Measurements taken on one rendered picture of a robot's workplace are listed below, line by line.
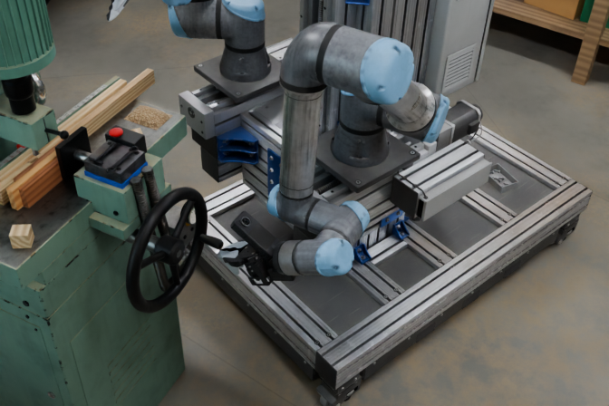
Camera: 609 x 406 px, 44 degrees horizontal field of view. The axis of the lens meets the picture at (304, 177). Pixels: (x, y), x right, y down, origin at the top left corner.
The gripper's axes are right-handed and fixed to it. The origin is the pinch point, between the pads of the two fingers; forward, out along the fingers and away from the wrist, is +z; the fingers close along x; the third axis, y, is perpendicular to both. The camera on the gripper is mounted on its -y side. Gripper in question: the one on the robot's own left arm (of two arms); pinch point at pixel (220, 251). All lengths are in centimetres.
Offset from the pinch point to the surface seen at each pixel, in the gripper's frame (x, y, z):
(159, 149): 11.3, -22.6, 15.7
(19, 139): -15, -43, 20
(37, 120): -12.8, -45.5, 14.1
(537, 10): 262, 55, 23
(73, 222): -19.9, -24.2, 12.4
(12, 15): -14, -67, -1
